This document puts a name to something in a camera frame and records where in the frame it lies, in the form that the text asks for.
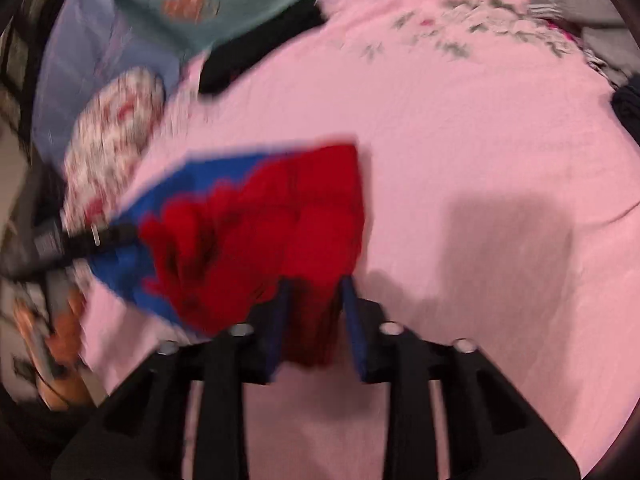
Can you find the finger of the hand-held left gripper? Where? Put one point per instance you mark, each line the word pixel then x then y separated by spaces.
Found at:
pixel 115 237

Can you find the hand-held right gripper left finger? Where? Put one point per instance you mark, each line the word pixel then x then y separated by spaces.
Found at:
pixel 282 310

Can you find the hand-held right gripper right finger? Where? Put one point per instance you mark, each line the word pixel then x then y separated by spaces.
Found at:
pixel 350 320

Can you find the red and blue pants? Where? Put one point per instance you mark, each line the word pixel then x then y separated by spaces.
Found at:
pixel 310 200

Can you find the person's left hand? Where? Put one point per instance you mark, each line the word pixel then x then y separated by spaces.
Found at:
pixel 65 335

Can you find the red and white patterned cloth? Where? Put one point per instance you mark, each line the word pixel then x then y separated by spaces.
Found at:
pixel 110 145

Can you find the light blue cloth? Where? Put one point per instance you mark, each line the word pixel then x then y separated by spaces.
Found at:
pixel 75 60

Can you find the pink floral blanket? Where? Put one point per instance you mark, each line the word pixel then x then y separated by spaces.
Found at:
pixel 475 160

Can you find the black garment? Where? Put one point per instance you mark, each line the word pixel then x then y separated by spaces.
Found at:
pixel 250 55

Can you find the navy knitted garment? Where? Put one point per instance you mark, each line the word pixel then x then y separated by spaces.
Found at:
pixel 630 105

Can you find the striped pink and white garment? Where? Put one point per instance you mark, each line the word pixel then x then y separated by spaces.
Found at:
pixel 595 62

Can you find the grey garment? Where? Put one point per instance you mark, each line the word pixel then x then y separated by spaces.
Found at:
pixel 590 5

